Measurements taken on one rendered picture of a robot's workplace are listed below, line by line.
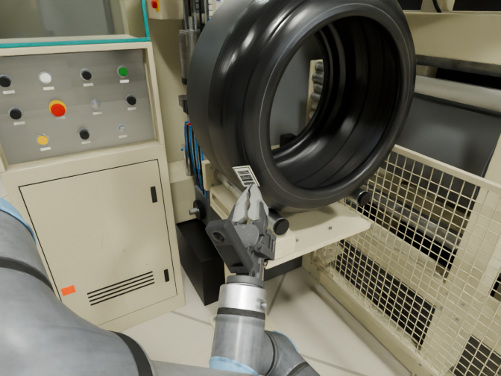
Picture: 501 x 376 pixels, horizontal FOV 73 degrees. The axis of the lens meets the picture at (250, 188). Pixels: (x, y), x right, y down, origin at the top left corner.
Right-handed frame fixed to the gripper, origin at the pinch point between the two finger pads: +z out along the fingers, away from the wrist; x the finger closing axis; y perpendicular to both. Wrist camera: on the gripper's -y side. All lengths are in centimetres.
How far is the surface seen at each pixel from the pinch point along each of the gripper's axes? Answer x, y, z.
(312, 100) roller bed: -4, 43, 60
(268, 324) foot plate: -45, 104, -18
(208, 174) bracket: -27.5, 18.2, 17.4
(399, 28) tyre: 31.9, 1.8, 35.0
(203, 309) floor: -77, 94, -15
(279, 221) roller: 0.4, 14.3, -2.2
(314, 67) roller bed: 1, 34, 67
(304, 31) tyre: 16.9, -15.1, 22.4
